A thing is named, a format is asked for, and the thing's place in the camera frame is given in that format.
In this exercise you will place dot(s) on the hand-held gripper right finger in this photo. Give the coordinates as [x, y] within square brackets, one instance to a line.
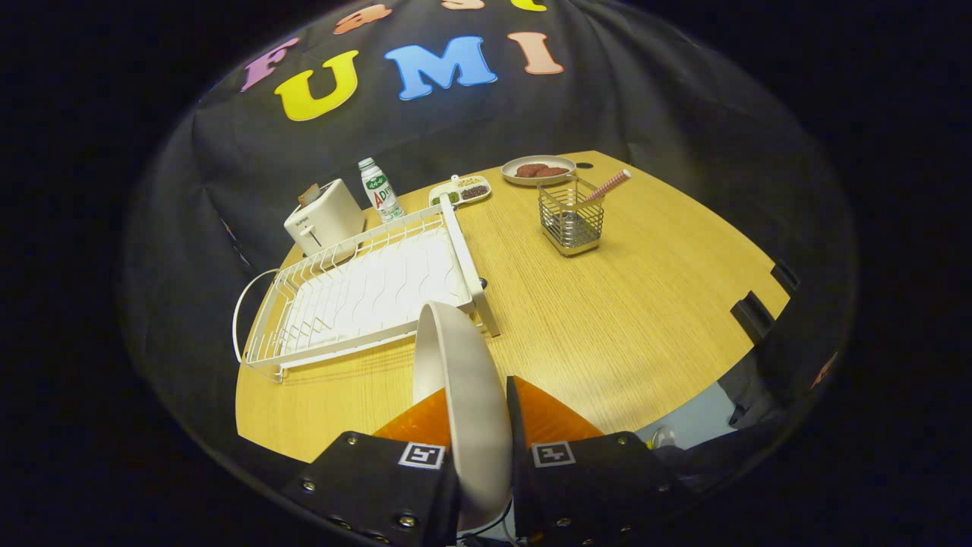
[518, 433]

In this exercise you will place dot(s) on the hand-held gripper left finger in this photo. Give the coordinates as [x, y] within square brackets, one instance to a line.
[372, 486]

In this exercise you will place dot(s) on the white round plate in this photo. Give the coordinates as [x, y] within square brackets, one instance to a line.
[474, 410]

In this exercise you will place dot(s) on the white divided dish with beans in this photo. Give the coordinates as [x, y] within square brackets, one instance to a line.
[472, 192]

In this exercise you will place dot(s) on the beige plate with meat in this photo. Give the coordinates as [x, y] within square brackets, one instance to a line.
[524, 181]

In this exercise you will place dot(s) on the black table clamp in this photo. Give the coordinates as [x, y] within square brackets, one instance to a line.
[752, 313]
[785, 275]

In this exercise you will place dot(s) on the brown meat patty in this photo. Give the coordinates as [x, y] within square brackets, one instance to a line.
[556, 172]
[528, 169]

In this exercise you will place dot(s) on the white toaster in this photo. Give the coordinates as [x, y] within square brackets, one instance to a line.
[326, 220]

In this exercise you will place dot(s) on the white plastic drink bottle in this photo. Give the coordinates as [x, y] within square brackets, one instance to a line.
[380, 194]

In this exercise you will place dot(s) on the toasted bread slice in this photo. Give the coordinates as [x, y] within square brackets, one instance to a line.
[309, 195]

